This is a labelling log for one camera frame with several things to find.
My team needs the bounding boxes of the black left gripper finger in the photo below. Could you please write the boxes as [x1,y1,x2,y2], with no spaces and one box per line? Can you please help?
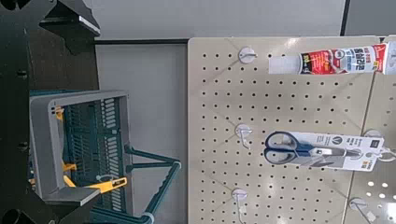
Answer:
[38,0,101,56]
[40,186,102,224]

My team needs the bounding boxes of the red and white glue tube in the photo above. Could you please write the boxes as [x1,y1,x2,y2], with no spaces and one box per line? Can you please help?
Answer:
[268,41,396,76]

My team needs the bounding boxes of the teal crate with grey rim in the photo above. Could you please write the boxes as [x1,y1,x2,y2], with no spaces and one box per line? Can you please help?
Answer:
[27,89,183,224]

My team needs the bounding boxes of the yellow utility knife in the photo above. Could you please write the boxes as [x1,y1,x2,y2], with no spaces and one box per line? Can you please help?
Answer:
[62,175,129,194]

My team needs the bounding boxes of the white pegboard hook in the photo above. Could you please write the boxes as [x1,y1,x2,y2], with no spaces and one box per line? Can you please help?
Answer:
[233,123,254,150]
[231,188,249,224]
[362,129,396,163]
[237,46,259,64]
[348,197,377,223]

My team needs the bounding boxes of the light perforated pegboard panel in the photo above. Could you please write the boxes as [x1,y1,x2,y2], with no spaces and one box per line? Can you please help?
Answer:
[340,35,396,224]
[187,35,381,224]

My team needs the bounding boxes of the blue scissors on card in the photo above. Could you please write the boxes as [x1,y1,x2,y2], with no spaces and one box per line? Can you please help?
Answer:
[262,130,386,173]

